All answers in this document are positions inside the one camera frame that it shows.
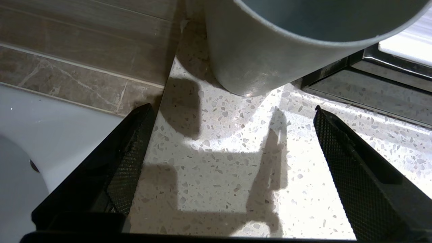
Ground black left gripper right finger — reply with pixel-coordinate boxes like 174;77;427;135
313;105;432;242

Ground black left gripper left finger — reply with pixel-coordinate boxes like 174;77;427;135
31;103;157;233

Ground drawer with plastic bags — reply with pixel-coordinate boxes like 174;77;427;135
302;66;432;129

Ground white bathtub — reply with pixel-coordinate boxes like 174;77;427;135
0;82;124;243

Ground grey plastic cup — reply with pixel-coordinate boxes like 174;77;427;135
202;0;432;98

